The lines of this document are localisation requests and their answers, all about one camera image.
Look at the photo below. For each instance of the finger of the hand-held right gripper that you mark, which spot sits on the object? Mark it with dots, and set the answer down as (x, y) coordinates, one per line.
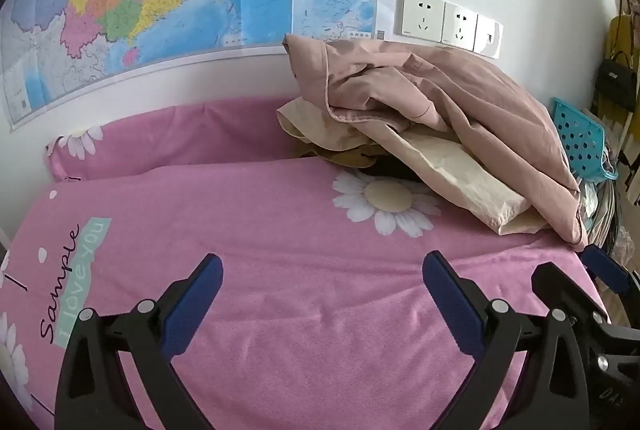
(605, 267)
(565, 285)

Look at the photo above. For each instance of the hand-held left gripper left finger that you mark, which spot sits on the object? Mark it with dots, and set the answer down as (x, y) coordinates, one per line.
(197, 295)

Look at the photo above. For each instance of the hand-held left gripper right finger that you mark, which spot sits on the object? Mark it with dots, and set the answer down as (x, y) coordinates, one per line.
(452, 300)

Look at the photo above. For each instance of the dusty pink garment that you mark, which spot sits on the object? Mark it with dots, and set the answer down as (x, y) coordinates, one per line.
(475, 110)

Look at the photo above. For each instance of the pile of grey cloth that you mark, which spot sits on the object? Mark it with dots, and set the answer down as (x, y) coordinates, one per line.
(602, 215)

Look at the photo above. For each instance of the pink daisy bed sheet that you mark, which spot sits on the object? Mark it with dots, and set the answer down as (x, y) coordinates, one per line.
(300, 260)

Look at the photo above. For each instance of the beige garment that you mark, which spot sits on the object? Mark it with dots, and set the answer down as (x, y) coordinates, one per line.
(450, 170)

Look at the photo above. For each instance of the teal plastic basket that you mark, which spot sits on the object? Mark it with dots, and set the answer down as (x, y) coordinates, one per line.
(575, 135)

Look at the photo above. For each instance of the pink daisy rolled quilt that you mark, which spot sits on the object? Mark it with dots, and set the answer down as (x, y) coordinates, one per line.
(175, 135)

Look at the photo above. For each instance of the olive brown garment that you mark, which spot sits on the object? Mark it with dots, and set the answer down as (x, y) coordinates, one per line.
(350, 157)

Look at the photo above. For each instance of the black handbag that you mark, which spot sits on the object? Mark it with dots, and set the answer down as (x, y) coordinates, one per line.
(617, 82)

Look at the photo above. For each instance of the yellow hanging bag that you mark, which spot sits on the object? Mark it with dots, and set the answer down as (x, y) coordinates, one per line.
(620, 30)

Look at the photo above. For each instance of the white wall switch plate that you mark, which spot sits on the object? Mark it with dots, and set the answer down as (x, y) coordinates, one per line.
(490, 37)

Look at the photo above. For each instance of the white wall socket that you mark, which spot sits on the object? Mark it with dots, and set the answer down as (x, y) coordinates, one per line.
(422, 15)
(461, 26)

